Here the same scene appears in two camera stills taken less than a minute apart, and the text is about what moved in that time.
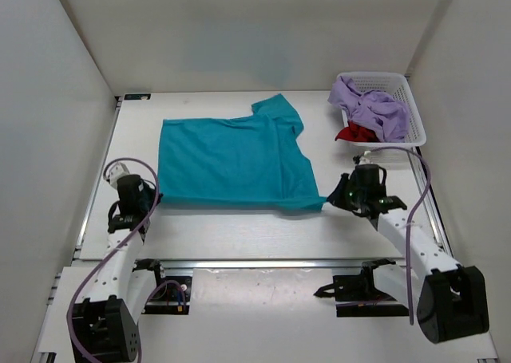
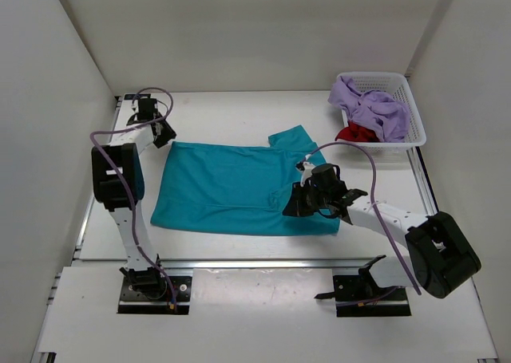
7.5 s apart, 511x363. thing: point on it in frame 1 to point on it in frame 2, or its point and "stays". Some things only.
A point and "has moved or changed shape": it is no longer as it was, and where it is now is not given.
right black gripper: (337, 199) to (296, 207)
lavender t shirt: (389, 116) stays
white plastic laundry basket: (398, 85) stays
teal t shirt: (254, 159) has moved or changed shape
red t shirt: (354, 132) stays
